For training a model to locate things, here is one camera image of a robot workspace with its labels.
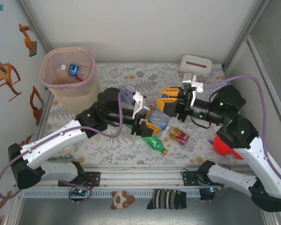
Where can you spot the large clear bottle blue label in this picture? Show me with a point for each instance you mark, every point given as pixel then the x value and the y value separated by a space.
pixel 158 119

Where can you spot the green soda bottle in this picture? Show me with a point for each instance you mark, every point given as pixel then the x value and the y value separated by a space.
pixel 129 126
pixel 154 143

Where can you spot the clear bottle striped label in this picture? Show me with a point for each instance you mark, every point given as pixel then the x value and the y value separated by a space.
pixel 125 97

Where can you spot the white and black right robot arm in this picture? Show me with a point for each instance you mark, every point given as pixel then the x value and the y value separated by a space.
pixel 267 164

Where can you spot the beige ribbed waste bin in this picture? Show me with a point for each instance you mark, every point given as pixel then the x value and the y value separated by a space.
pixel 84 100

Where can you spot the pink bin liner bag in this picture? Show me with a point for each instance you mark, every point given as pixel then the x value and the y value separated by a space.
pixel 53 61

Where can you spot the white tissue box pink base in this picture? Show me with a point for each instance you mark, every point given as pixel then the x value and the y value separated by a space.
pixel 192 58

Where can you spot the red plastic object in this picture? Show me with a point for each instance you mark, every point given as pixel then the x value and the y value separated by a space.
pixel 221 147

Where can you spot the bag of colourful candies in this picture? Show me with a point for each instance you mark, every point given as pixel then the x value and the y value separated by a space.
pixel 65 152

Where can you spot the black and white striped sock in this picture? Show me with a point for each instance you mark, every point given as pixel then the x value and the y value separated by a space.
pixel 166 199

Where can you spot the brown and white panda plush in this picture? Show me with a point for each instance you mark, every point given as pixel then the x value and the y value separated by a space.
pixel 119 200

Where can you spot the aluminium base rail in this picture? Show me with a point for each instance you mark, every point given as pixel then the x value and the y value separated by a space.
pixel 142 178

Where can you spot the aluminium corner post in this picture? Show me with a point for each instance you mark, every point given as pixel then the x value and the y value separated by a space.
pixel 35 25
pixel 246 35

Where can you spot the orange gripper wall sticker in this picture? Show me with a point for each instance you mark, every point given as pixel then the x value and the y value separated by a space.
pixel 4 75

